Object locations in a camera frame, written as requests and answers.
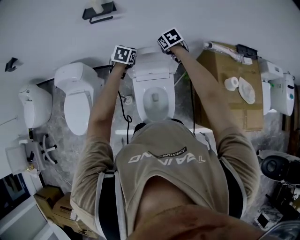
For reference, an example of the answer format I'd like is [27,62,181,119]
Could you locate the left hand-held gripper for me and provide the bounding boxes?
[111,45,138,66]

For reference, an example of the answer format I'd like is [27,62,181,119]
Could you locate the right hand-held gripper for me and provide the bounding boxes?
[157,28,189,63]

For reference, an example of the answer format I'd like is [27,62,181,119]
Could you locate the person's right forearm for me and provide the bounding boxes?
[174,45,242,146]

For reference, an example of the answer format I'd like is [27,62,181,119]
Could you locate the person's left forearm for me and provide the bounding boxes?
[88,63,128,143]

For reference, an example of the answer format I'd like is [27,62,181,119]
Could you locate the white tankless toilet bowl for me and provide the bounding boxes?
[131,67,178,124]

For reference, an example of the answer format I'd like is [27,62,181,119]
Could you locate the white toilet with tall tank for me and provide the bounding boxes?
[54,62,105,136]

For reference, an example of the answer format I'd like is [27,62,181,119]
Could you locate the white toilet paper roll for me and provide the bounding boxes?
[224,76,240,91]

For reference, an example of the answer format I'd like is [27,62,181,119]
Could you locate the white toilet with flat tank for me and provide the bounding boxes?
[260,61,284,116]

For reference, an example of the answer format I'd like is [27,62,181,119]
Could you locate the white toilet with teal button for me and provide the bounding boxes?
[267,72,295,117]

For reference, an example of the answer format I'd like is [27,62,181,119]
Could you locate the plastic-wrapped white tube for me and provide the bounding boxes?
[203,41,246,63]

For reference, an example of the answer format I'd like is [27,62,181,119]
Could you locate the black trousers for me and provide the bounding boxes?
[133,118,186,136]

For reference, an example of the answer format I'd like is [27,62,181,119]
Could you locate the black metal rack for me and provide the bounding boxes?
[236,44,258,58]

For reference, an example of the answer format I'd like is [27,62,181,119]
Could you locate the white oval pad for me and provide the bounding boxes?
[238,76,256,105]

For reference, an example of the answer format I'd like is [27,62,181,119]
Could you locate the large cardboard box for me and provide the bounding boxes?
[193,42,264,132]

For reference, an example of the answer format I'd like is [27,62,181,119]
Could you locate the white office chair base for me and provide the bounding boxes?
[41,134,58,165]

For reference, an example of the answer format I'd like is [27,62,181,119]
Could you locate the beige t-shirt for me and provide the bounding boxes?
[70,120,261,240]

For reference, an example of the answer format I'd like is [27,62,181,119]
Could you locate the white square panel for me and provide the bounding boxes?
[5,145,27,174]

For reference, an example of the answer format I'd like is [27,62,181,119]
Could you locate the black grey-edged harness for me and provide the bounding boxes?
[95,157,248,240]

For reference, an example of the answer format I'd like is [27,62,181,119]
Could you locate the brown wooden cabinet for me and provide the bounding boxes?
[282,85,300,157]

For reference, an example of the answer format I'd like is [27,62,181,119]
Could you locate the small cardboard box dark label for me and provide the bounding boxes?
[33,185,65,213]

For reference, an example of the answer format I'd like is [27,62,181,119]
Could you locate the cardboard box with printed lines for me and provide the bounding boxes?
[51,191,99,239]

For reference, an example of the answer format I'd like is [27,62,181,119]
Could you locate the person's neck and face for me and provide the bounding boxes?
[127,175,265,240]

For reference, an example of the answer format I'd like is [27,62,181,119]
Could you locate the black wall paper holder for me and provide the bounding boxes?
[82,0,117,25]

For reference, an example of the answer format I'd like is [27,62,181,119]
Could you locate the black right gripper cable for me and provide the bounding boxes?
[190,82,196,136]

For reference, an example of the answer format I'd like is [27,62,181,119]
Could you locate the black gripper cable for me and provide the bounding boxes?
[190,82,196,136]
[118,90,133,145]

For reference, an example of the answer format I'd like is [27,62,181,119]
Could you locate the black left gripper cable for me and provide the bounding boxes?
[118,90,133,145]

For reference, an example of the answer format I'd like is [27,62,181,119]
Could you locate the small black wall bracket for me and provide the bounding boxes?
[5,57,18,72]

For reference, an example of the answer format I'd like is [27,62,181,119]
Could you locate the dark window with white frame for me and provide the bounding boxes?
[0,172,32,213]

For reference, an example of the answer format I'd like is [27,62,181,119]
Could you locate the grey head mount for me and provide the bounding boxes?
[262,220,300,240]

